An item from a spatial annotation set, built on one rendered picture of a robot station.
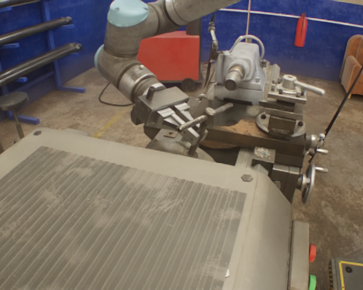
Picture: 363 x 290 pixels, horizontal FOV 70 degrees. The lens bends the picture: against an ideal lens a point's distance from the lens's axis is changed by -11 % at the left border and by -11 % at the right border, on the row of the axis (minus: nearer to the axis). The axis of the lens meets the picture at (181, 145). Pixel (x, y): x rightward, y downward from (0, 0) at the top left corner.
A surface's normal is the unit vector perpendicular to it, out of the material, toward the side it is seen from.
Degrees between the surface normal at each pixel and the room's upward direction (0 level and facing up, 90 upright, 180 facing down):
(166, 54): 90
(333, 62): 90
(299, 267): 0
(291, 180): 90
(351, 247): 0
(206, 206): 0
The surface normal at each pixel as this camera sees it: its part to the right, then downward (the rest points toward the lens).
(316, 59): -0.33, 0.52
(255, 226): 0.37, -0.70
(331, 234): 0.00, -0.84
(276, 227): 0.67, -0.47
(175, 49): 0.02, 0.55
